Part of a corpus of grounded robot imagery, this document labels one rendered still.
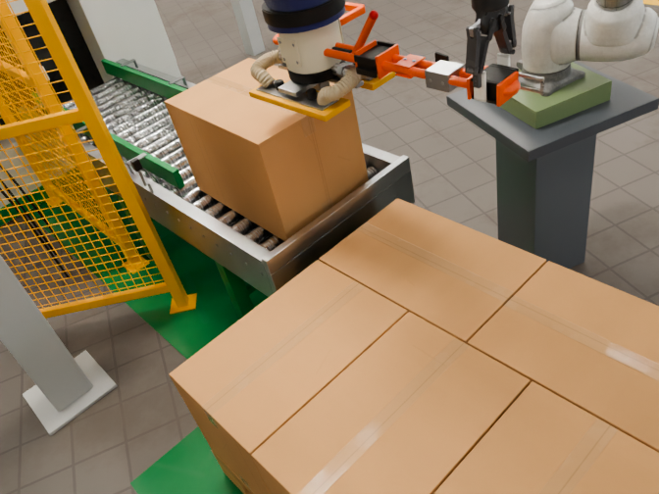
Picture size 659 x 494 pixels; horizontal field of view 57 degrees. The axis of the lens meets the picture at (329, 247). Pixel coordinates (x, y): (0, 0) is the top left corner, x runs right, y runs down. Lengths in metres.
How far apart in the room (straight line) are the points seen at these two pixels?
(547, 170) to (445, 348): 0.88
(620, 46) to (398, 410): 1.27
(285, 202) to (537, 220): 0.96
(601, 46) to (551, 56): 0.15
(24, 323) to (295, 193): 1.10
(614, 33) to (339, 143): 0.90
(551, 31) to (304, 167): 0.88
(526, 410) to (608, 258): 1.31
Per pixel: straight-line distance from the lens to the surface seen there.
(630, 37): 2.10
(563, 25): 2.13
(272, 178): 1.96
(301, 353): 1.74
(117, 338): 2.91
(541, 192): 2.34
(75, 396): 2.73
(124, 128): 3.35
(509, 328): 1.72
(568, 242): 2.59
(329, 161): 2.10
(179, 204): 2.42
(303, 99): 1.76
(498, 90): 1.38
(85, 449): 2.57
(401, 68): 1.56
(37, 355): 2.56
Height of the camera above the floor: 1.83
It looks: 39 degrees down
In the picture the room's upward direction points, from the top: 14 degrees counter-clockwise
